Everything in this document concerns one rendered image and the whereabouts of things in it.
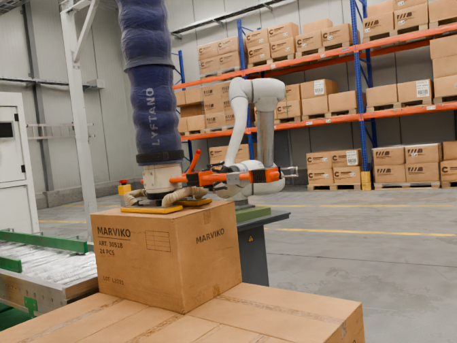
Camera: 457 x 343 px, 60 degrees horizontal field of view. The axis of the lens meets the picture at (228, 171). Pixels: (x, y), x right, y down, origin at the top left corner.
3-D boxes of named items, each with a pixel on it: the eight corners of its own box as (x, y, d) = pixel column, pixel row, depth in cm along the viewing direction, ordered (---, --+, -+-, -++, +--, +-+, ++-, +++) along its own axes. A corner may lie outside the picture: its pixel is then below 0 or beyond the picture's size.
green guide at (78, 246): (-9, 238, 380) (-10, 229, 380) (3, 235, 388) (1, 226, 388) (85, 253, 281) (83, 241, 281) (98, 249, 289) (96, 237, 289)
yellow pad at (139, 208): (120, 212, 191) (118, 201, 191) (137, 208, 198) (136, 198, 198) (165, 214, 168) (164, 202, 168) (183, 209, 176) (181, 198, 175)
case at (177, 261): (98, 292, 199) (89, 214, 197) (159, 268, 230) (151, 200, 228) (185, 314, 162) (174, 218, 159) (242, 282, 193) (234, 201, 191)
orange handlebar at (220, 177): (126, 186, 205) (125, 179, 205) (171, 178, 228) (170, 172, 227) (273, 180, 144) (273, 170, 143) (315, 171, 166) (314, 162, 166)
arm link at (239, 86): (229, 94, 218) (254, 92, 219) (226, 72, 229) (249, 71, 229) (229, 111, 229) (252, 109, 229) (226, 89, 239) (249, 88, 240)
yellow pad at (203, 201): (151, 205, 205) (150, 195, 205) (166, 201, 212) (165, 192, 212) (197, 205, 182) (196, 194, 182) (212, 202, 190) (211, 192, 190)
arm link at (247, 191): (223, 199, 267) (221, 166, 266) (250, 197, 268) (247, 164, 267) (224, 201, 251) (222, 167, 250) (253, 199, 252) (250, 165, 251)
